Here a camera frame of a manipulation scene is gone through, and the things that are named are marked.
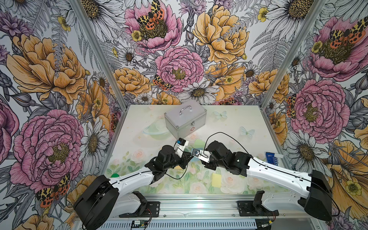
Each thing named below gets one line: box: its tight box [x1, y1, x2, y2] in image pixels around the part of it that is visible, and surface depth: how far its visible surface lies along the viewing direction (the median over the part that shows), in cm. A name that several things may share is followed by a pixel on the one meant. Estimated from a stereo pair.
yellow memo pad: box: [211, 173, 222, 189], surface depth 86 cm
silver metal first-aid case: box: [163, 100, 207, 139], surface depth 98 cm
